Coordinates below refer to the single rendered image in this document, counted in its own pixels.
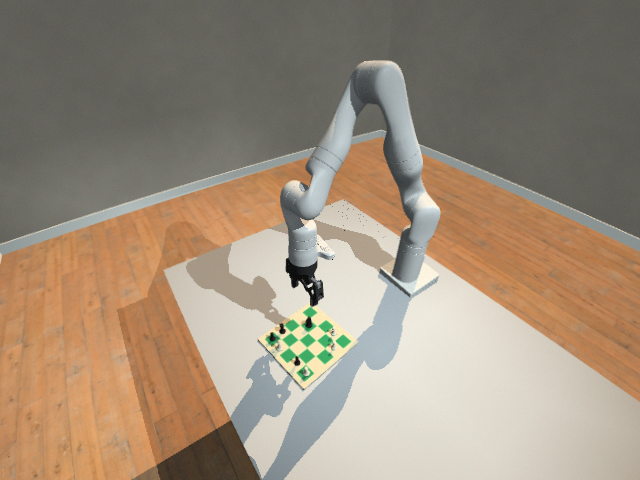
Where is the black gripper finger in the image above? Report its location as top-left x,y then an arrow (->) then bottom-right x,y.
286,257 -> 299,288
299,276 -> 324,307

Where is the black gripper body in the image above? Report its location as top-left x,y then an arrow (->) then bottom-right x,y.
289,258 -> 318,285

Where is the green and cream chessboard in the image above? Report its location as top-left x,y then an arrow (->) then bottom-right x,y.
258,303 -> 358,390

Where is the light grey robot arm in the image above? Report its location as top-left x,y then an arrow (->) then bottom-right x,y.
280,61 -> 440,283

